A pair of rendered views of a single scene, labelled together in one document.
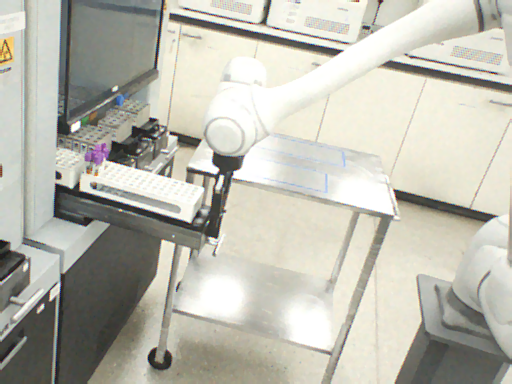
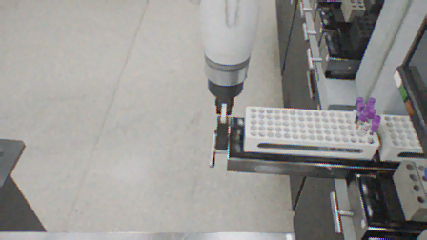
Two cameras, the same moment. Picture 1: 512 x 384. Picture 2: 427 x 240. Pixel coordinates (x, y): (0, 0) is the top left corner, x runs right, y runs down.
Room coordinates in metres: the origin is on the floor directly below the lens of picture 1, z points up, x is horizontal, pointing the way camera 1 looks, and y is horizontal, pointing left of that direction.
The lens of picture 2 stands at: (1.74, -0.17, 1.50)
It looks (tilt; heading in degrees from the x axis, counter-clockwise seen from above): 47 degrees down; 171
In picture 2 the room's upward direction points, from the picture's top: 2 degrees clockwise
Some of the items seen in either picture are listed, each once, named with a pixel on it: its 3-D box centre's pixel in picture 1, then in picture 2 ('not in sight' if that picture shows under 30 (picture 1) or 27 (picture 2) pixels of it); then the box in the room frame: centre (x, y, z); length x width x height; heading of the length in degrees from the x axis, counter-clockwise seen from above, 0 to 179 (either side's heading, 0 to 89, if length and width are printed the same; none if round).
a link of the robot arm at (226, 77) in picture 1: (240, 95); (229, 11); (1.14, -0.05, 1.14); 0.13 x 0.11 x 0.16; 174
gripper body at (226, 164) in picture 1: (226, 167); (225, 90); (1.15, -0.05, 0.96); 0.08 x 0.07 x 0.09; 168
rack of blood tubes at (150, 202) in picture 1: (141, 191); (307, 133); (1.19, 0.14, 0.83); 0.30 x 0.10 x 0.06; 79
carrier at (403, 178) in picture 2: (100, 146); (409, 190); (1.38, 0.30, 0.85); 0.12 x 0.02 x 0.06; 169
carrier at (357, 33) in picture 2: not in sight; (357, 34); (0.83, 0.41, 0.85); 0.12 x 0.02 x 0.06; 168
